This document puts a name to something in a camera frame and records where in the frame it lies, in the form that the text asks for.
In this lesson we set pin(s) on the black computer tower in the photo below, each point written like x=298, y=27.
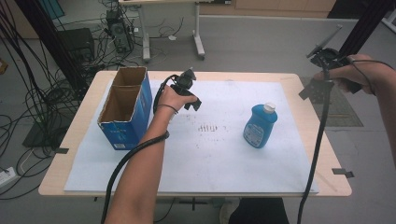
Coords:
x=120, y=34

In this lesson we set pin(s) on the person's right hand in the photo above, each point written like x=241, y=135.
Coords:
x=358, y=73

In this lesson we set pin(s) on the black tape piece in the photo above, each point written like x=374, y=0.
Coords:
x=342, y=172
x=61, y=151

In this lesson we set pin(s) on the teal panel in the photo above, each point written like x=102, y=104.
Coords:
x=53, y=7

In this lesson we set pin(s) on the white power strip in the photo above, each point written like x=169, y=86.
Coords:
x=7, y=176

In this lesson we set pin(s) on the white desk frame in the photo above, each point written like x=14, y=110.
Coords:
x=198, y=40

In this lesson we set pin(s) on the black box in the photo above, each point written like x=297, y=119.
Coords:
x=77, y=43

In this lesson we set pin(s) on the blue bottle with white cap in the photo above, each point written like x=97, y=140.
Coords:
x=260, y=127

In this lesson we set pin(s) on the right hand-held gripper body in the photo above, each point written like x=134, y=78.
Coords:
x=328, y=59

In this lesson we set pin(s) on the black metal stand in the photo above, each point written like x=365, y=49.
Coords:
x=53, y=40
x=364, y=28

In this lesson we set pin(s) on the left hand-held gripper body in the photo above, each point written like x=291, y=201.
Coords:
x=184, y=81

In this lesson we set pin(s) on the white table mat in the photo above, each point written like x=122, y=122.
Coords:
x=218, y=161

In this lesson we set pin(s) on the person's left hand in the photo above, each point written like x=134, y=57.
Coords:
x=169, y=101

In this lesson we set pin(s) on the blue cardboard box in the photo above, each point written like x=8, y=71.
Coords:
x=130, y=124

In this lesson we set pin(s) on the person's right leg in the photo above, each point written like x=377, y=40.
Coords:
x=258, y=211

